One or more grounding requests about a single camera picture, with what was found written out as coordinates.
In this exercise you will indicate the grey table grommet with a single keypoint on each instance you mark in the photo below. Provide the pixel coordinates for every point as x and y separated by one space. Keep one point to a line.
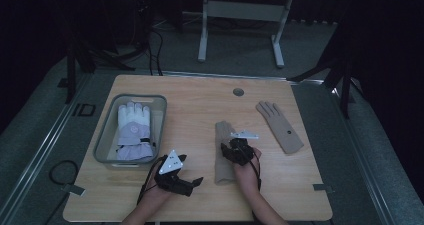
238 92

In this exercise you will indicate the white desk frame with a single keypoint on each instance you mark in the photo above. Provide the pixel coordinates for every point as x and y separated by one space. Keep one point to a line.
245 11

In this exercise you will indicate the beige knit glove with button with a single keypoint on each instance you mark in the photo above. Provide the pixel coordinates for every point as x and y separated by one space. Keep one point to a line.
281 128

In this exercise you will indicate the person's left hand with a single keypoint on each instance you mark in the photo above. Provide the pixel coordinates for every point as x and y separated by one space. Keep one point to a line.
155 191

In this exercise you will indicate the white purple ski glove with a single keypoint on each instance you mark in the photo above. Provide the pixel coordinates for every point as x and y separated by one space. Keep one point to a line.
133 131

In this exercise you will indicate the metal floor rail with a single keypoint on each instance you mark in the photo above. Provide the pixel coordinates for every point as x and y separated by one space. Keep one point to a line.
366 171
40 155

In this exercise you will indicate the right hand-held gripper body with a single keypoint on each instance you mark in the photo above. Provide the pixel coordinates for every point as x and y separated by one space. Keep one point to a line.
241 151

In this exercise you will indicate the clear plastic bin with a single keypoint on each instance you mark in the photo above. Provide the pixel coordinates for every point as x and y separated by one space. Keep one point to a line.
106 135

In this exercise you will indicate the dark equipment tower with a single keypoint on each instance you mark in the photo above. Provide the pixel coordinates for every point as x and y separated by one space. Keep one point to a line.
143 15

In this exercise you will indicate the person's right hand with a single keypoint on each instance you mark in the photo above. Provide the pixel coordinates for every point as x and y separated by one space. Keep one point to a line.
248 175

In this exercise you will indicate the black stand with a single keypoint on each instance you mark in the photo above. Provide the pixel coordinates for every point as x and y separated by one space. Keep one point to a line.
345 85
70 71

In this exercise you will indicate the grey tape piece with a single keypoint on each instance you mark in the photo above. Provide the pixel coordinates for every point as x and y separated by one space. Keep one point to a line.
322 188
74 189

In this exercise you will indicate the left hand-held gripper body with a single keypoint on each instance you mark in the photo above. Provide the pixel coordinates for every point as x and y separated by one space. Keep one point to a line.
171 171

